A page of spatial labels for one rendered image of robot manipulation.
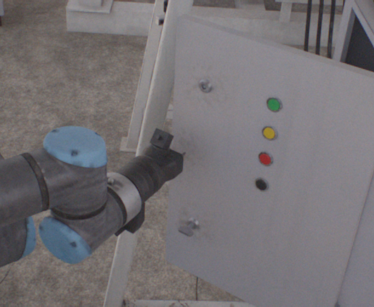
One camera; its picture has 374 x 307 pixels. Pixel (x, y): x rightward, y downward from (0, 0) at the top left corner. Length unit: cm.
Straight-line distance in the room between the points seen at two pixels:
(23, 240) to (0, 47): 252
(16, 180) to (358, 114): 54
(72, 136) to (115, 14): 317
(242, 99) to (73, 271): 139
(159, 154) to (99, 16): 298
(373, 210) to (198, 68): 40
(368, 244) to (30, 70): 278
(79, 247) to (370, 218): 52
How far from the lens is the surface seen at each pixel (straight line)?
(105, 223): 101
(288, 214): 120
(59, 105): 335
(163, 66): 144
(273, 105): 110
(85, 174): 92
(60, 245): 101
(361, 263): 125
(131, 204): 106
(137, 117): 287
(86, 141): 93
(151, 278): 234
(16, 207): 90
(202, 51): 114
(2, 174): 90
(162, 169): 113
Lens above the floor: 168
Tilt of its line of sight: 35 degrees down
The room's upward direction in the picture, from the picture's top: 5 degrees clockwise
